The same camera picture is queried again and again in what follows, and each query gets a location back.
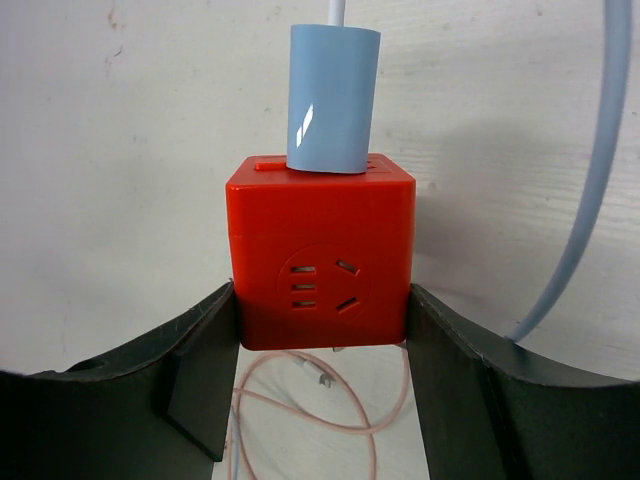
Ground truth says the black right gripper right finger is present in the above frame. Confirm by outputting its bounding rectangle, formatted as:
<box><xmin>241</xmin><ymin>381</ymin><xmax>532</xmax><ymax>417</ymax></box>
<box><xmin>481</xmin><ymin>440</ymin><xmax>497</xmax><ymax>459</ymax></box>
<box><xmin>406</xmin><ymin>285</ymin><xmax>639</xmax><ymax>479</ymax></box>

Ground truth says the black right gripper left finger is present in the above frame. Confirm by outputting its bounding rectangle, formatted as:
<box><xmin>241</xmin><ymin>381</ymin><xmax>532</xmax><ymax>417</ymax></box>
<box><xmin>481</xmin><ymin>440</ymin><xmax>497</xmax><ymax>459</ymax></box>
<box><xmin>1</xmin><ymin>283</ymin><xmax>239</xmax><ymax>479</ymax></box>

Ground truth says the red cube power socket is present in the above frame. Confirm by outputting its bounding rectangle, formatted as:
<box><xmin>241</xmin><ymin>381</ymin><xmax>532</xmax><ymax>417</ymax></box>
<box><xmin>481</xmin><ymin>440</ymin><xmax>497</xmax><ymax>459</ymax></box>
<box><xmin>226</xmin><ymin>154</ymin><xmax>416</xmax><ymax>350</ymax></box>

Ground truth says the light blue charger plug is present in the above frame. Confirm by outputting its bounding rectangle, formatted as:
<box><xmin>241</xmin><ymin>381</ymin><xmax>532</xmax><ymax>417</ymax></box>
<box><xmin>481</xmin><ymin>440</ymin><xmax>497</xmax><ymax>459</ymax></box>
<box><xmin>286</xmin><ymin>24</ymin><xmax>381</xmax><ymax>174</ymax></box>

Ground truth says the pink charging cable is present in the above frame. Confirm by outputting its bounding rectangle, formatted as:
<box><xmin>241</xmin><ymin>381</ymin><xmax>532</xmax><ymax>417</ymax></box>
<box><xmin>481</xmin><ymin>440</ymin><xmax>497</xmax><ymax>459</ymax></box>
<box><xmin>224</xmin><ymin>347</ymin><xmax>413</xmax><ymax>480</ymax></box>

